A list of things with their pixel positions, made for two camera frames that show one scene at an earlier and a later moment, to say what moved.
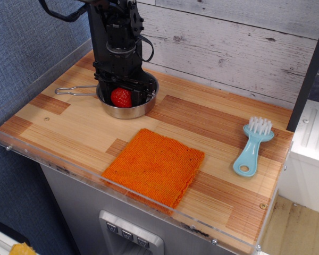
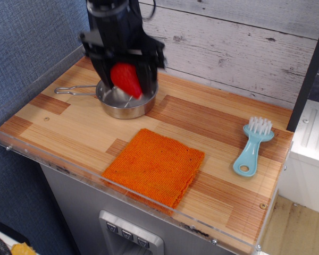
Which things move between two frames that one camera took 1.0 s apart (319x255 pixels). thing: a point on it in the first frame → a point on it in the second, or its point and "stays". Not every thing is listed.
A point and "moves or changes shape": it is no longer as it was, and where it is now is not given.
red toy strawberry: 122,98 moves or changes shape
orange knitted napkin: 156,169 stays
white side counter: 305,180 stays
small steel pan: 141,110 stays
